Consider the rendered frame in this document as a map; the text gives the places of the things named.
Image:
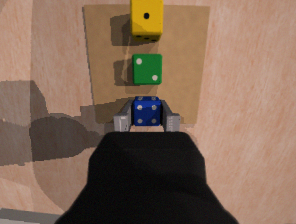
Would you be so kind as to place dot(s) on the green die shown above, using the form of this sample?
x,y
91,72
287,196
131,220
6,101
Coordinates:
x,y
147,69

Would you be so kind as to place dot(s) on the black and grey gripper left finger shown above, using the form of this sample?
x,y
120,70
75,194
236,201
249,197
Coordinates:
x,y
124,120

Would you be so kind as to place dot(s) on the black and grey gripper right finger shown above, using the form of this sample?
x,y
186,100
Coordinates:
x,y
169,120

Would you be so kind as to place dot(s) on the yellow die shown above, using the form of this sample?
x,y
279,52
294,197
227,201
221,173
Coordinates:
x,y
146,20

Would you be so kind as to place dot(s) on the blue die with white pips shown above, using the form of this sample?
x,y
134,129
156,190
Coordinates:
x,y
146,111

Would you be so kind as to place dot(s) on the tan flat mat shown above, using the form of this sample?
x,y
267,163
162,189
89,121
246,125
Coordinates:
x,y
111,46

